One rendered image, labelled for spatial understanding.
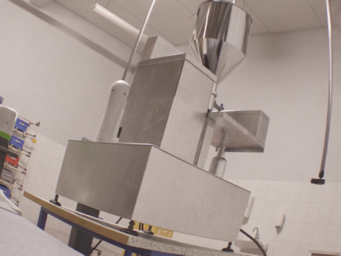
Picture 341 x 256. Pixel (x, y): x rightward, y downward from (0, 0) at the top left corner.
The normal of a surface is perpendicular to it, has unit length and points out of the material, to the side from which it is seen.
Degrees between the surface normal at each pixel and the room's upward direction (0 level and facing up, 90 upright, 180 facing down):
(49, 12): 90
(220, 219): 90
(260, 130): 90
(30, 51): 90
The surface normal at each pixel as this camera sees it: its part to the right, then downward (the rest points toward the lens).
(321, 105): -0.66, -0.38
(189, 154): 0.70, -0.01
